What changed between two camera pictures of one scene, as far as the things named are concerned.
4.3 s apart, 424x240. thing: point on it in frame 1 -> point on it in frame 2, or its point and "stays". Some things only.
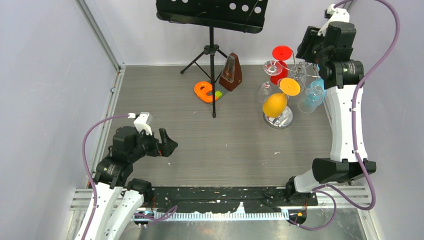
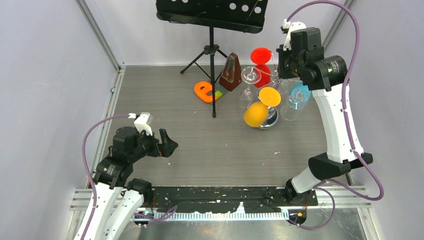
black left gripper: [169, 145] stays
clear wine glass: [271, 67] -> [249, 75]
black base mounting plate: [254, 199] stays
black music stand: [246, 16] stays
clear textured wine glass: [310, 98] -> [289, 111]
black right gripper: [310, 37] -> [282, 73]
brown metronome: [231, 76] stays
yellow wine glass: [275, 104] -> [255, 112]
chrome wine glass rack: [298, 70] -> [272, 118]
